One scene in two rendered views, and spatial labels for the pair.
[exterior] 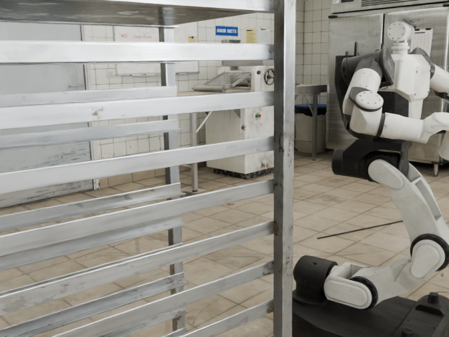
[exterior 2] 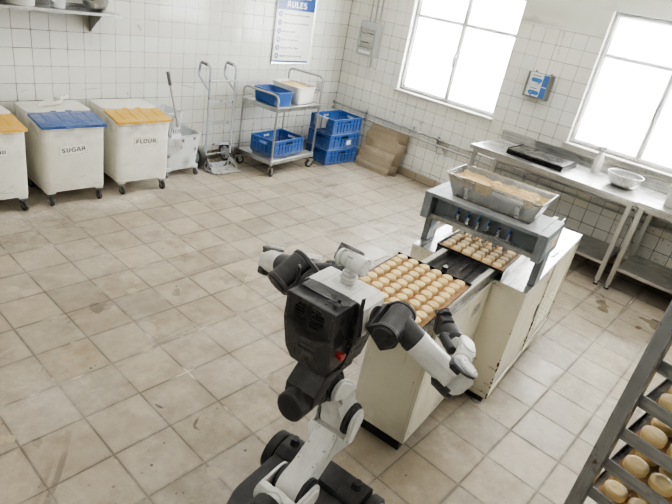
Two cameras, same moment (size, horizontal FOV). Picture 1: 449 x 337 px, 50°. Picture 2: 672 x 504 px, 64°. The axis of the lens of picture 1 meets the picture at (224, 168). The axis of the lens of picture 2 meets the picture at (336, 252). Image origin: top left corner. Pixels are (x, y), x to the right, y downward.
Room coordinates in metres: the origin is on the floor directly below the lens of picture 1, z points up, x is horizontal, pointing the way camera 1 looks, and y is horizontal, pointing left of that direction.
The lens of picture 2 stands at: (2.08, 0.96, 2.15)
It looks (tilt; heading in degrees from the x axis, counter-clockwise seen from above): 26 degrees down; 263
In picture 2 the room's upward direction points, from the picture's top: 11 degrees clockwise
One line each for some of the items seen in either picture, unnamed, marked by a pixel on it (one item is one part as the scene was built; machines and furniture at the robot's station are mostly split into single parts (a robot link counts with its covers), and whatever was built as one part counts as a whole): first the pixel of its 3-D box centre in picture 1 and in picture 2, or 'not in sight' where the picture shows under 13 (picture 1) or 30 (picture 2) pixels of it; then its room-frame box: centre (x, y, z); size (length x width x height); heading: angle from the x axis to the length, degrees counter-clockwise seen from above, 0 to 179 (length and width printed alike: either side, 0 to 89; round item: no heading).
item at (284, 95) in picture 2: not in sight; (273, 95); (2.31, -5.35, 0.87); 0.40 x 0.30 x 0.16; 138
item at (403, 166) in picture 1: (369, 158); (314, 382); (1.87, -0.58, 0.84); 0.28 x 0.13 x 0.18; 52
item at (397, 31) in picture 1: (400, 35); (352, 265); (1.80, -0.65, 1.30); 0.10 x 0.07 x 0.09; 142
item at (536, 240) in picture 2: not in sight; (485, 233); (0.88, -1.82, 1.01); 0.72 x 0.33 x 0.34; 141
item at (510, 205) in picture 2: not in sight; (498, 194); (0.88, -1.82, 1.25); 0.56 x 0.29 x 0.14; 141
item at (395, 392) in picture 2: not in sight; (422, 346); (1.20, -1.43, 0.45); 0.70 x 0.34 x 0.90; 51
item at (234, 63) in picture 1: (248, 63); not in sight; (5.44, -0.29, 1.23); 0.58 x 0.19 x 0.07; 45
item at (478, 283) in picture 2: not in sight; (508, 258); (0.69, -1.82, 0.87); 2.01 x 0.03 x 0.07; 51
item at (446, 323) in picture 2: not in sight; (445, 329); (1.35, -0.80, 1.00); 0.12 x 0.10 x 0.13; 97
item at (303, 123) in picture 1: (312, 127); not in sight; (6.71, -1.25, 0.33); 0.54 x 0.53 x 0.66; 45
